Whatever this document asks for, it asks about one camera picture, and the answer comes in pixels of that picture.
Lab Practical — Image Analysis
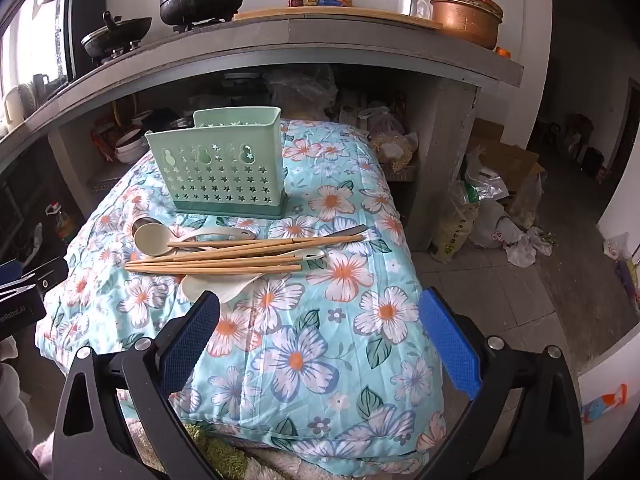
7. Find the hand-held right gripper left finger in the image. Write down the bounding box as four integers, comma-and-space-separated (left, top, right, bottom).
51, 289, 222, 480

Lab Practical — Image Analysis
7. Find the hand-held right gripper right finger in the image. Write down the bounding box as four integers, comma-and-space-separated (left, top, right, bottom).
415, 287, 587, 480

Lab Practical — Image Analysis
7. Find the white rice paddle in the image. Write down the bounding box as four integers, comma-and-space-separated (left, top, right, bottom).
181, 247, 327, 305

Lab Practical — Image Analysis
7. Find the beige plastic spoon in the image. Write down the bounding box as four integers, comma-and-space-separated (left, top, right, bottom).
134, 224, 257, 257

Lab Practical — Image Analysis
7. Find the dark metal utensil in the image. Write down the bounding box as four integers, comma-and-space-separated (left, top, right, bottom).
320, 224, 371, 242

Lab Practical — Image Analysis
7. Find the green star-cut utensil holder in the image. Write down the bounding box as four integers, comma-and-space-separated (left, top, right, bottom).
145, 106, 290, 219

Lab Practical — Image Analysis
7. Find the person's left hand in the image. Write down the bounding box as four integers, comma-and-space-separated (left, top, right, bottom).
0, 357, 35, 442

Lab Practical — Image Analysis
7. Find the red-capped oil bottle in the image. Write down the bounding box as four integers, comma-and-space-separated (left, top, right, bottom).
46, 201, 77, 244

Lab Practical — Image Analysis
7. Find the white rice sack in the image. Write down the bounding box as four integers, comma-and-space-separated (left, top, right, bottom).
429, 180, 482, 264

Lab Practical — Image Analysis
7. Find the green fuzzy cloth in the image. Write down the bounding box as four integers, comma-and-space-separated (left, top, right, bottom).
182, 421, 248, 480

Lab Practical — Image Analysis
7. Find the white plastic bag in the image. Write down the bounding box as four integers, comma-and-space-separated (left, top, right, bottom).
469, 200, 557, 269

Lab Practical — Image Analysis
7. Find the floral blue blanket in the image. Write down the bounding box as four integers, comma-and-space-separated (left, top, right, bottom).
35, 117, 448, 473

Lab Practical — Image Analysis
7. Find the red food packet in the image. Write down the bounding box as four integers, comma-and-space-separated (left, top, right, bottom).
90, 117, 126, 162

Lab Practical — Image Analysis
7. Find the stack of white bowls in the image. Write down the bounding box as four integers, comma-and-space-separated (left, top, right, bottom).
115, 127, 149, 164

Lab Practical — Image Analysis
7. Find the cream thermos jug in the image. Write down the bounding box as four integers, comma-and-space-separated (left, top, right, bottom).
4, 87, 26, 129

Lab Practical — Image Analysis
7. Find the green and white bag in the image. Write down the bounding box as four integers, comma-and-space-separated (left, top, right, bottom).
459, 147, 512, 202

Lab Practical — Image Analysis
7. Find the dark mug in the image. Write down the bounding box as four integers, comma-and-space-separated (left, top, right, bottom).
31, 73, 52, 107

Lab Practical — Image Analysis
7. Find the cardboard box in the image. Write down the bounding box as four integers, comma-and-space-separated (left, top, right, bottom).
467, 117, 547, 217

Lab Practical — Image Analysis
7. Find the bag of yellow beans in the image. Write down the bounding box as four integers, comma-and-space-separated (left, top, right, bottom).
370, 131, 420, 182

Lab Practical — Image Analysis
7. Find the pink plastic bag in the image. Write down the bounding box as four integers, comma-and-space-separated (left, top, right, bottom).
357, 104, 402, 137

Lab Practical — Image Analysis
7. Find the white carton box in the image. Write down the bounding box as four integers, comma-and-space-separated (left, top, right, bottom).
337, 101, 372, 127

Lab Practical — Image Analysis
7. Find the black wok with lid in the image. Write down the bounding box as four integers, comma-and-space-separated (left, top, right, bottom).
81, 11, 153, 57

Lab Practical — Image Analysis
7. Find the black splash guard panel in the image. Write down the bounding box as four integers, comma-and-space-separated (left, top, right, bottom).
61, 0, 107, 85

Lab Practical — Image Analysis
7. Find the crumpled clear plastic bag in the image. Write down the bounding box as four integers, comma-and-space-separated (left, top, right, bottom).
264, 64, 339, 122

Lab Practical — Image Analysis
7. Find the gas stove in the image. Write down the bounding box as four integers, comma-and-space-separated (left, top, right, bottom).
92, 16, 236, 68

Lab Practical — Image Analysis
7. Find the copper pot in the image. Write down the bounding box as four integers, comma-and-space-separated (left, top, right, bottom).
429, 0, 502, 51

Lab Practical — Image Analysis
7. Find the concrete kitchen counter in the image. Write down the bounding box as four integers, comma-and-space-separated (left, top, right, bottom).
0, 10, 526, 261

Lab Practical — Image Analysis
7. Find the wooden cutting board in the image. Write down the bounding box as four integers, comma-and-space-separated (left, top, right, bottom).
232, 6, 444, 30

